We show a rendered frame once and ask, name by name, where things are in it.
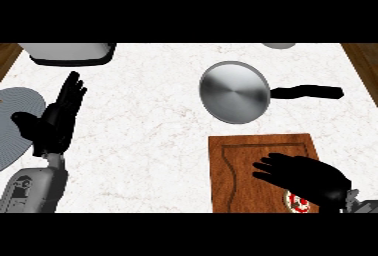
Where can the grey round object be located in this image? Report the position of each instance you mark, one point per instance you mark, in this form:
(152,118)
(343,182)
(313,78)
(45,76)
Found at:
(279,45)

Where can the brown wooden cutting board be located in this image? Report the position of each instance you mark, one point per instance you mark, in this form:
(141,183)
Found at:
(245,173)

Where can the white and red cupcake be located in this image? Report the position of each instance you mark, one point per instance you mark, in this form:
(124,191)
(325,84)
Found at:
(296,203)

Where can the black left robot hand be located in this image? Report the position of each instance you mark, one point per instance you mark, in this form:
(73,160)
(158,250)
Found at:
(55,120)

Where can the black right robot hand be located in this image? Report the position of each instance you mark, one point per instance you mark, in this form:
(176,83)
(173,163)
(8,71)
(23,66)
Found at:
(310,180)

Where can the white appliance with black base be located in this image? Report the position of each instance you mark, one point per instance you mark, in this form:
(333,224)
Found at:
(68,53)

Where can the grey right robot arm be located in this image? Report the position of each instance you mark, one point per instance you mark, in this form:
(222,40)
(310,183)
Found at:
(362,203)

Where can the grey round placemat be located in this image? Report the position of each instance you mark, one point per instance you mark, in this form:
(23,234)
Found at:
(15,123)

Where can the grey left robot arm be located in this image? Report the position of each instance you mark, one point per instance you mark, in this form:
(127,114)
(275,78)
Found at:
(36,188)

